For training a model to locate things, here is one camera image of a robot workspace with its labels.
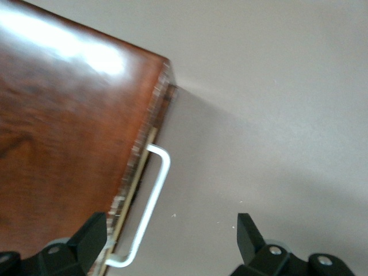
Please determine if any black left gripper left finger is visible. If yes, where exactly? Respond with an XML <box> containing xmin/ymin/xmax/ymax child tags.
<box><xmin>18</xmin><ymin>212</ymin><xmax>108</xmax><ymax>276</ymax></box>

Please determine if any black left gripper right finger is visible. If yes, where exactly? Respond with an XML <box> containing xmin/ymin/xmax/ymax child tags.
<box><xmin>229</xmin><ymin>213</ymin><xmax>311</xmax><ymax>276</ymax></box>

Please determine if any white metal drawer handle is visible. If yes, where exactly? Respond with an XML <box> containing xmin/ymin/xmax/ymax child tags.
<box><xmin>105</xmin><ymin>143</ymin><xmax>172</xmax><ymax>269</ymax></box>

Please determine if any light wood drawer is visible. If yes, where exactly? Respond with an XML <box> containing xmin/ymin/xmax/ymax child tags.
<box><xmin>96</xmin><ymin>62</ymin><xmax>179</xmax><ymax>275</ymax></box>

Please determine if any dark red wooden cabinet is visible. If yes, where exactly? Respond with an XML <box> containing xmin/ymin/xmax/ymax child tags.
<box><xmin>0</xmin><ymin>0</ymin><xmax>173</xmax><ymax>259</ymax></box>

